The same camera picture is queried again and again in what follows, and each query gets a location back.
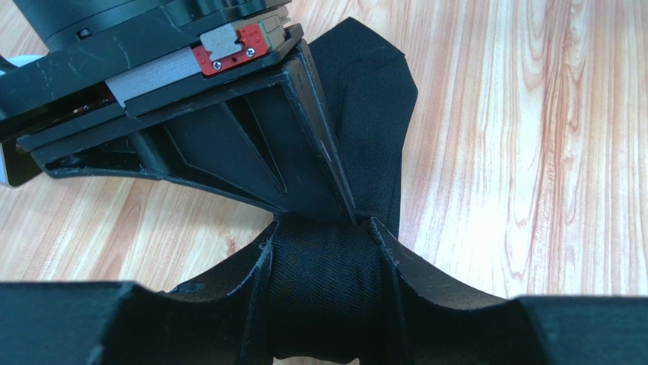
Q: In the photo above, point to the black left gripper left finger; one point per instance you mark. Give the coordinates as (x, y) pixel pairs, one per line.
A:
(214, 318)

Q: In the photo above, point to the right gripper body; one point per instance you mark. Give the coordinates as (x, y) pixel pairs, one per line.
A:
(133, 48)

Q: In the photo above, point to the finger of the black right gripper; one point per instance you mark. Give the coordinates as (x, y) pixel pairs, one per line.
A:
(264, 140)

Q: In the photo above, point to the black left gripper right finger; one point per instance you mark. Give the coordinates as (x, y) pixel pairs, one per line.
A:
(433, 318)

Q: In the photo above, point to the black tie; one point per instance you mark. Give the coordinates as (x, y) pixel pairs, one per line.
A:
(325, 296)

